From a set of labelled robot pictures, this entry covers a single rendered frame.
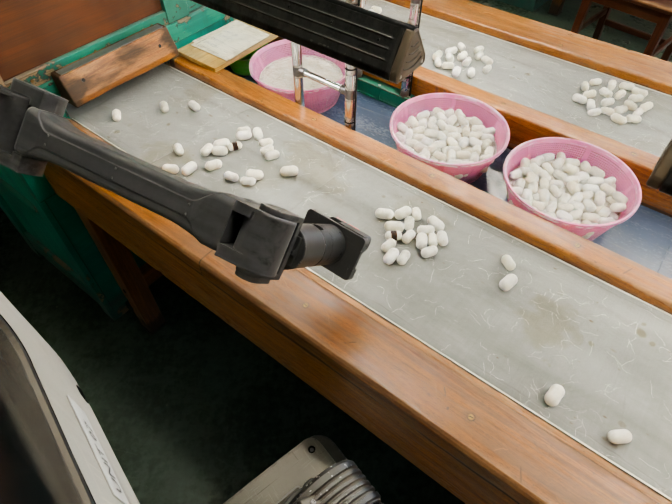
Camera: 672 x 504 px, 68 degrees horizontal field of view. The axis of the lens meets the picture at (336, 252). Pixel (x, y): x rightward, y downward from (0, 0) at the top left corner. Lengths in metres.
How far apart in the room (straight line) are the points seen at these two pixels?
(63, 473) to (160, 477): 1.35
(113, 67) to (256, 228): 0.86
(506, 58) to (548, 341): 0.88
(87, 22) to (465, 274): 0.99
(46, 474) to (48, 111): 0.59
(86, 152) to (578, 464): 0.73
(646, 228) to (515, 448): 0.64
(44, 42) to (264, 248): 0.88
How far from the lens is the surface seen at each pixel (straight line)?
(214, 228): 0.56
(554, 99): 1.39
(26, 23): 1.29
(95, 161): 0.66
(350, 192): 1.02
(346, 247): 0.68
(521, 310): 0.89
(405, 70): 0.77
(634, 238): 1.19
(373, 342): 0.78
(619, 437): 0.82
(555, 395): 0.81
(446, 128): 1.22
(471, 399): 0.76
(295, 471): 1.01
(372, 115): 1.35
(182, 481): 1.55
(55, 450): 0.23
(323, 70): 1.42
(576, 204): 1.10
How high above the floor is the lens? 1.44
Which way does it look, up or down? 50 degrees down
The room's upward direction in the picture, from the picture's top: straight up
